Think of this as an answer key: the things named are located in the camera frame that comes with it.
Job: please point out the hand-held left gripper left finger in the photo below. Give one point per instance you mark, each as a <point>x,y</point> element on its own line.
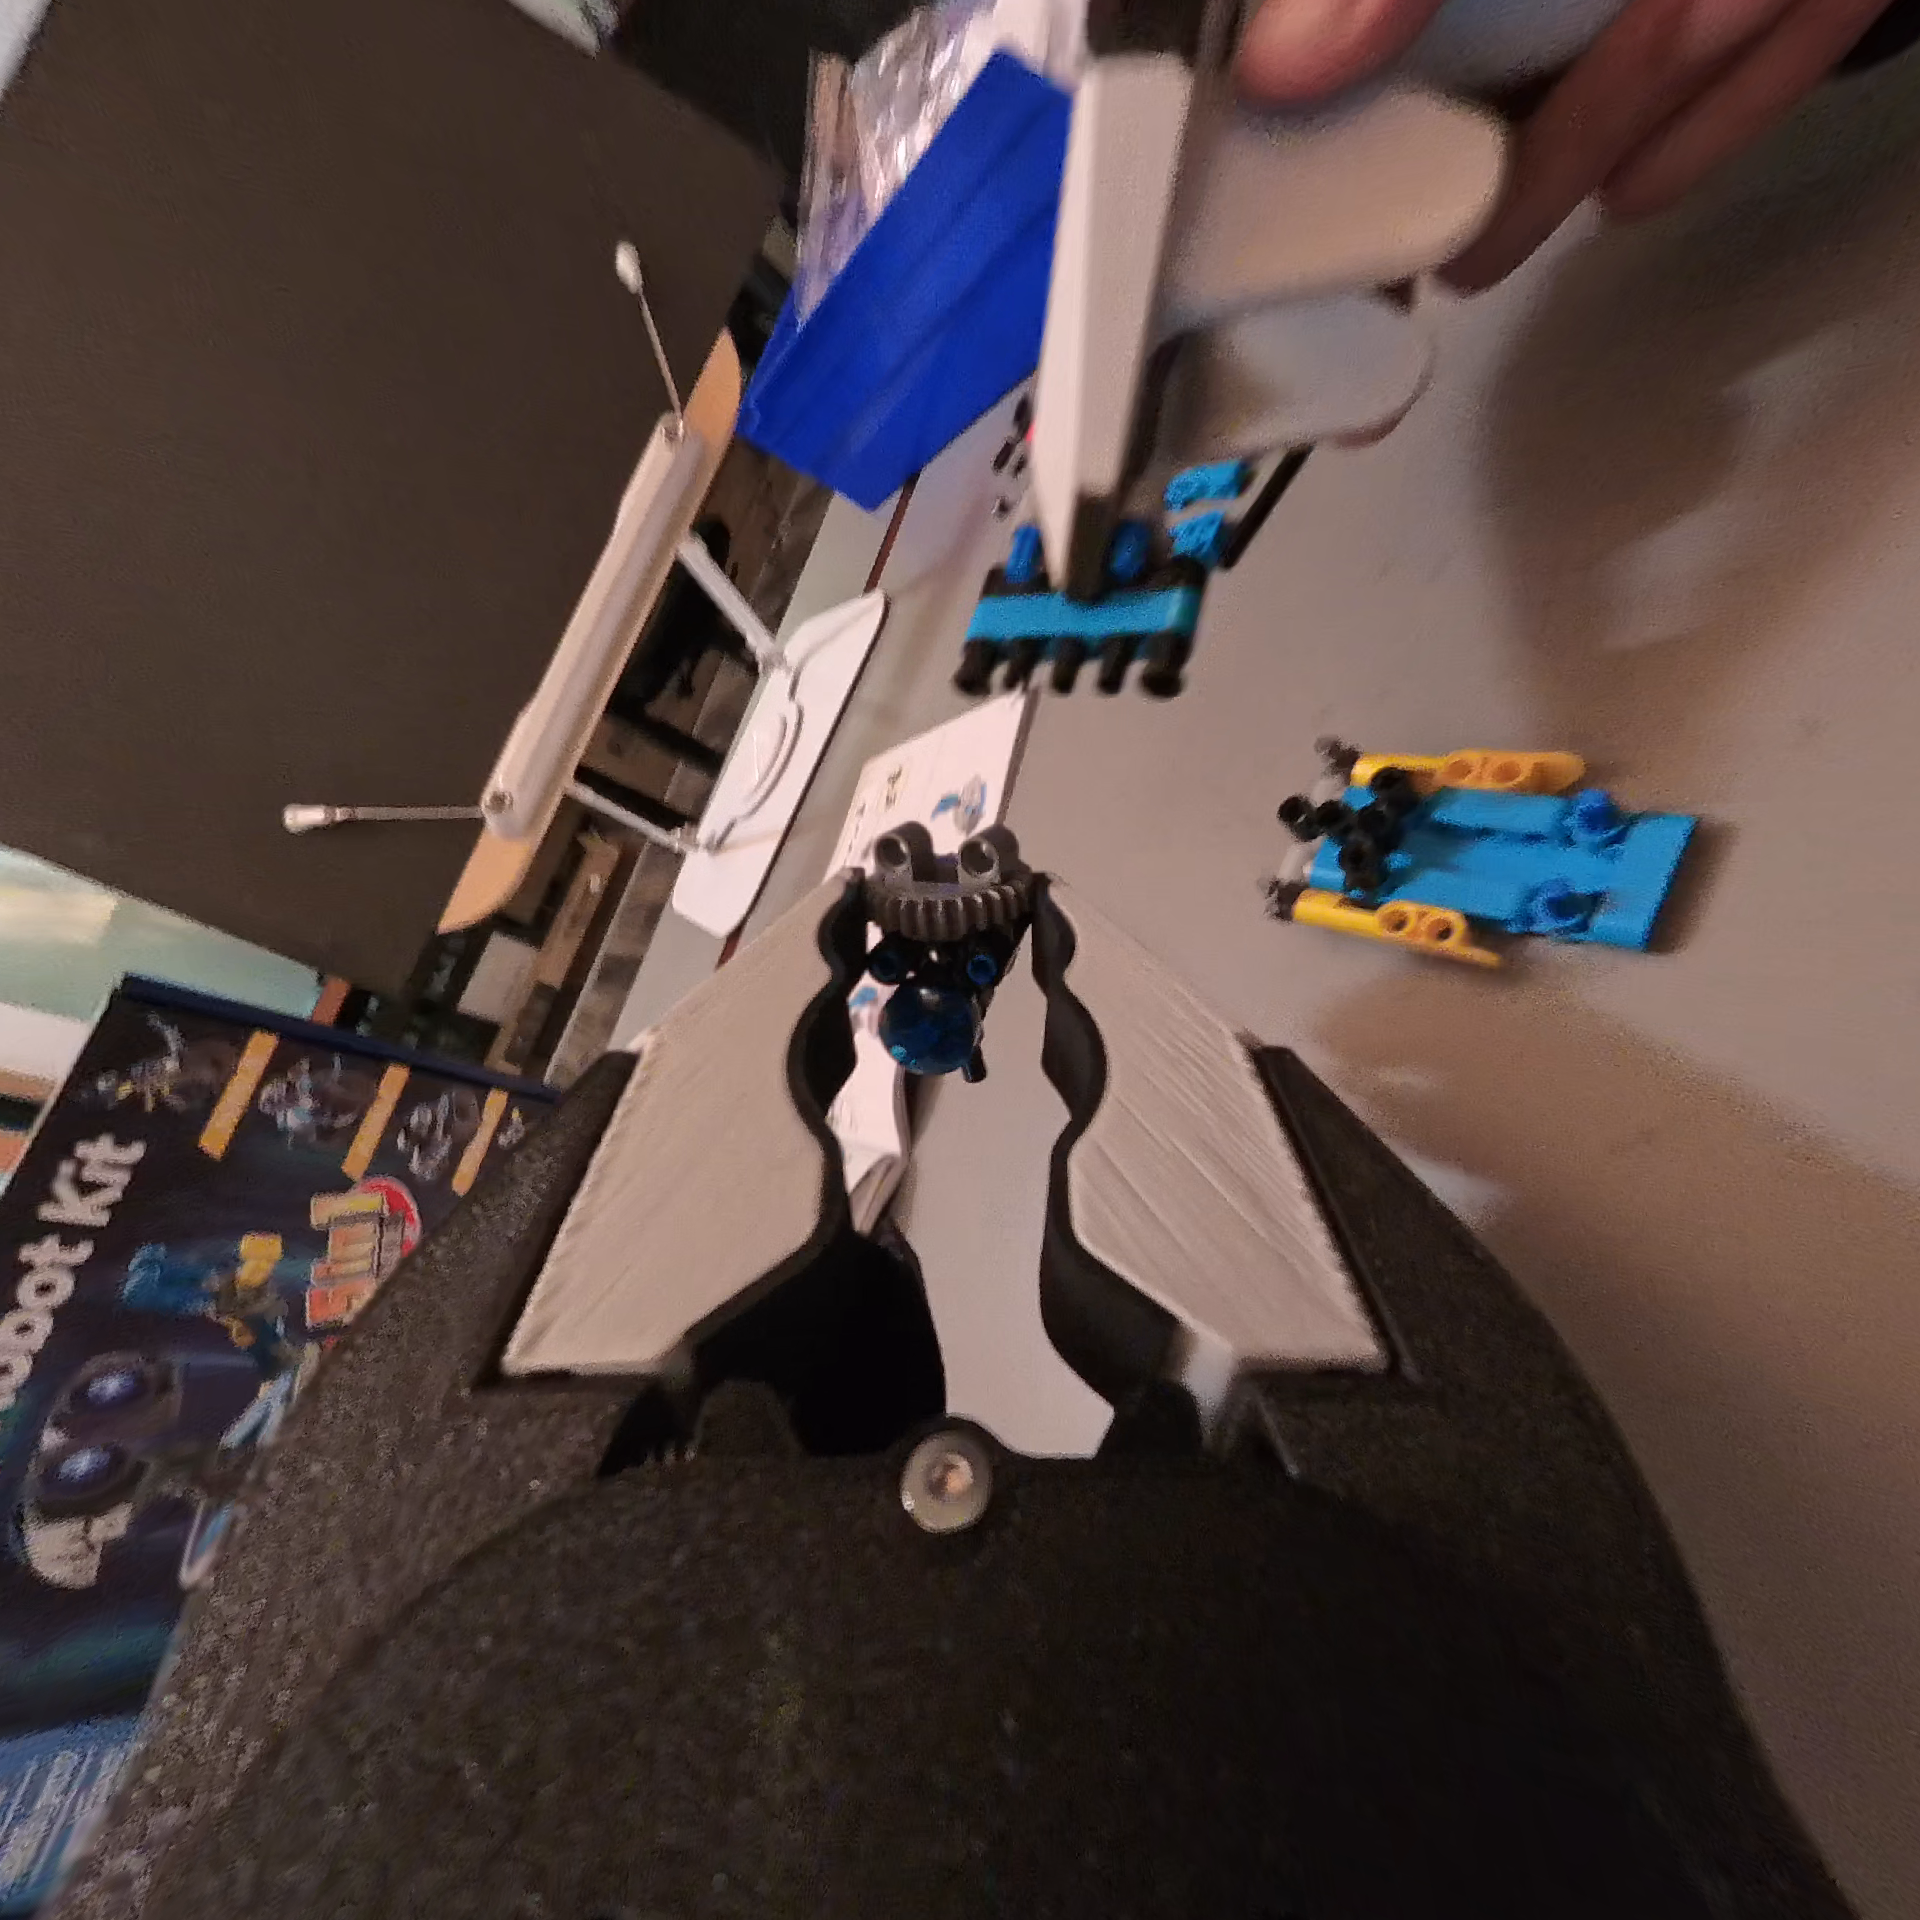
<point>675,1200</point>

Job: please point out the blue and yellow toy chassis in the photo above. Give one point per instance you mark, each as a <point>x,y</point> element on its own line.
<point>1500,855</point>

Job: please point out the grey desk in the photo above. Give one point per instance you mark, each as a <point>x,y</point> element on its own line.
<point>1500,1200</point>

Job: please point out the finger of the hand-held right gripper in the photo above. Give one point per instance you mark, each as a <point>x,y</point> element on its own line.
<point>1095,301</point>

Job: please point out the dark blue toy kit box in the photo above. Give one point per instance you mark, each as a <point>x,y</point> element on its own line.
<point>149,1276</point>

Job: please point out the white bar on board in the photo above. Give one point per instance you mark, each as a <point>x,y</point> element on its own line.
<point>601,630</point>

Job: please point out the instruction booklet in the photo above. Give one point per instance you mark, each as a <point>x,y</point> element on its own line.
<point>961,764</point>

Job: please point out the blue beam block black pins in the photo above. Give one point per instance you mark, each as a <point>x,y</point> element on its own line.
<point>1081,615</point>

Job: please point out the crumpled clear plastic bag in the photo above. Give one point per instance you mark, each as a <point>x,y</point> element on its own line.
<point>886,120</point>

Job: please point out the blue plastic storage bin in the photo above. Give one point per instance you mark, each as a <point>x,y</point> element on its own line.
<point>902,301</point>

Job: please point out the thin rod white tip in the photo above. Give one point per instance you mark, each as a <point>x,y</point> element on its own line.
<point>628,268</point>
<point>307,818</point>

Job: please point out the grey gear dark-blue ball assembly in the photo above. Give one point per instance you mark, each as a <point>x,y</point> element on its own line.
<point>946,901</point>

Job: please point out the person's right hand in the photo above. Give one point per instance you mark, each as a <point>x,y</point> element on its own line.
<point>1651,89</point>

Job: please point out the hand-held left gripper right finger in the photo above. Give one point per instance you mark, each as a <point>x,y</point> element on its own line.
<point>1215,1200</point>

